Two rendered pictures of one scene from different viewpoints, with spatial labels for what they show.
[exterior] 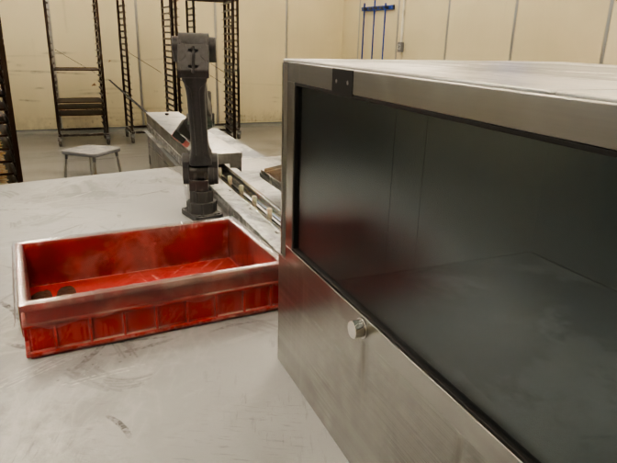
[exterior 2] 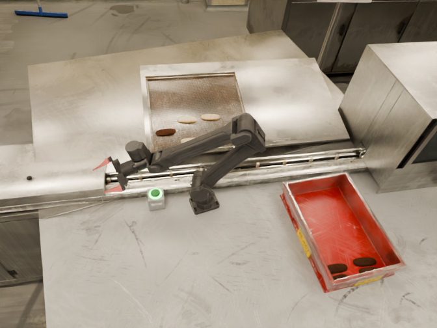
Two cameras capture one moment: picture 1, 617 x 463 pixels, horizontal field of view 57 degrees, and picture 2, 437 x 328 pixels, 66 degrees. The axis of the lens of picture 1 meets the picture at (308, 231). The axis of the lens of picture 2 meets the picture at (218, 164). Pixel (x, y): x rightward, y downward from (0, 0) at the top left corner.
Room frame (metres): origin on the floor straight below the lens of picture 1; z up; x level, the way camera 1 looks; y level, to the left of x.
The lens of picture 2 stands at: (1.47, 1.14, 2.08)
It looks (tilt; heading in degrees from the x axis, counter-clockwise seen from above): 50 degrees down; 278
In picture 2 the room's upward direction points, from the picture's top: 6 degrees clockwise
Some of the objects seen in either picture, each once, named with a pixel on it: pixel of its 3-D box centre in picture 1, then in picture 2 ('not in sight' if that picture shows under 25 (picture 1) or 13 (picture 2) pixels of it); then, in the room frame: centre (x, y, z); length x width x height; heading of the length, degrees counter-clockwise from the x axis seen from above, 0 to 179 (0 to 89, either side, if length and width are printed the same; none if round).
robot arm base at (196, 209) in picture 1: (201, 202); (204, 198); (1.62, 0.32, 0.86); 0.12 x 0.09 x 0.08; 34
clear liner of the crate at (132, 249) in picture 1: (148, 274); (336, 226); (1.05, 0.32, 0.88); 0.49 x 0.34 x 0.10; 117
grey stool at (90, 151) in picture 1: (94, 176); not in sight; (4.47, 1.74, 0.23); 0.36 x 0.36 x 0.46; 70
